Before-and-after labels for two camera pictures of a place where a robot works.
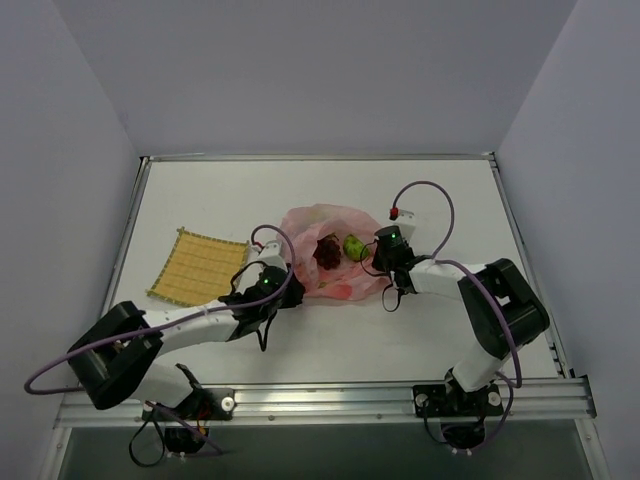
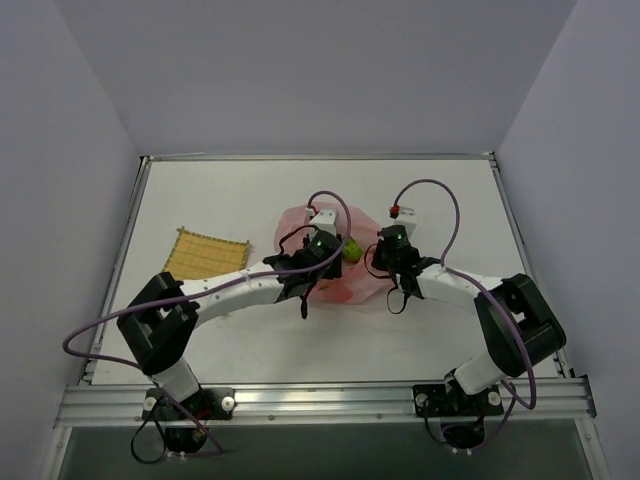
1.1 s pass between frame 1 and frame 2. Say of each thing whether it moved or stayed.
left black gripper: moved
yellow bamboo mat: stayed
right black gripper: stayed
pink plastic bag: stayed
